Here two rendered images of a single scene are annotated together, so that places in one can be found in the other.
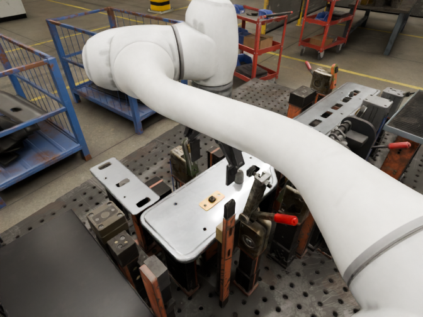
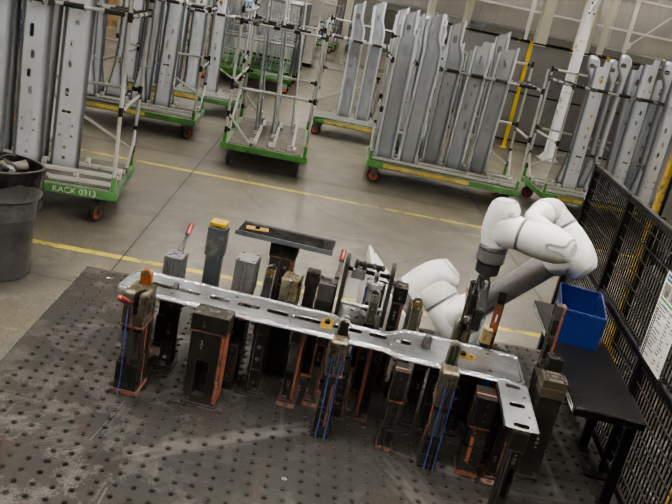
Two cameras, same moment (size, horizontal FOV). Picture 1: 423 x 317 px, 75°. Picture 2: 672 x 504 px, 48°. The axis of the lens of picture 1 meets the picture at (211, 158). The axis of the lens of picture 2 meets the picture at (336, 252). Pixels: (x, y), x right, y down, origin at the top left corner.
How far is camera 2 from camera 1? 2.85 m
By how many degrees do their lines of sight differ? 107
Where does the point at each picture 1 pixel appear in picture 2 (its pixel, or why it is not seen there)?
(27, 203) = not seen: outside the picture
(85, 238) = (573, 388)
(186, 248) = (508, 357)
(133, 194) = (515, 394)
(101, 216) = (558, 377)
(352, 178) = (544, 207)
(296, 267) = not seen: hidden behind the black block
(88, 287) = (582, 374)
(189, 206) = (482, 364)
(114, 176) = (519, 413)
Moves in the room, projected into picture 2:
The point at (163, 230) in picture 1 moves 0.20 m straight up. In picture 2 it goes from (514, 369) to (530, 315)
